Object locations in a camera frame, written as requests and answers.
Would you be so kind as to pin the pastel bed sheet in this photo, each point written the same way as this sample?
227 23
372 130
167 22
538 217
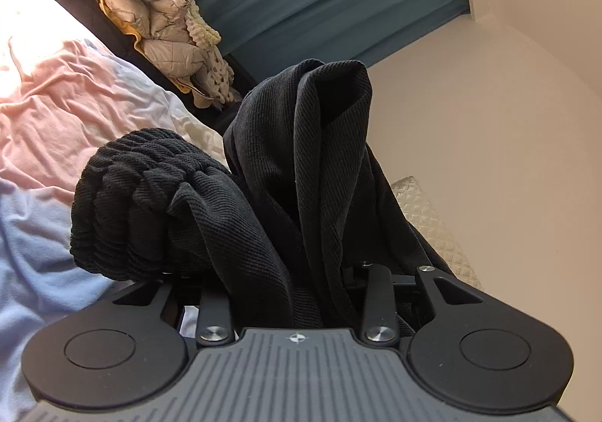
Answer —
64 94

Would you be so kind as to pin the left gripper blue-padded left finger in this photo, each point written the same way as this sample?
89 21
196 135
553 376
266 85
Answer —
200 320

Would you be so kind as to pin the white quilted headboard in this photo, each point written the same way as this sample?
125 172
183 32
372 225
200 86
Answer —
421 213

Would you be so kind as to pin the beige puffer jacket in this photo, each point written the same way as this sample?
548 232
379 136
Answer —
166 40

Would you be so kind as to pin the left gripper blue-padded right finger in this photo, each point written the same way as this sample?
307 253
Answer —
381 325

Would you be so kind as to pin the black ribbed trousers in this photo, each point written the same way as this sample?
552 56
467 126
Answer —
298 202

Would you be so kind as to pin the cream knitted blanket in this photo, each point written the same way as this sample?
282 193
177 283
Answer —
215 77

